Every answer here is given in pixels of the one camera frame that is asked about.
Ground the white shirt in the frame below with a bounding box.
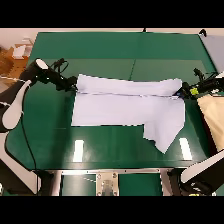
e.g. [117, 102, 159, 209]
[70, 73, 187, 155]

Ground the brown cardboard box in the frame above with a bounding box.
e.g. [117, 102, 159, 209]
[0, 45, 32, 84]

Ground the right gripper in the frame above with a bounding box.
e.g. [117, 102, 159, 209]
[177, 81, 196, 100]

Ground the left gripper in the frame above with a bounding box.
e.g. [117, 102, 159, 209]
[55, 75, 79, 93]

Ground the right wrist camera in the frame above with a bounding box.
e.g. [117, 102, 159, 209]
[193, 67, 210, 84]

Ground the silver frame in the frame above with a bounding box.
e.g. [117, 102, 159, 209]
[33, 166, 188, 197]

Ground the black cable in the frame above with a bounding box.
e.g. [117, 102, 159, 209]
[19, 111, 40, 173]

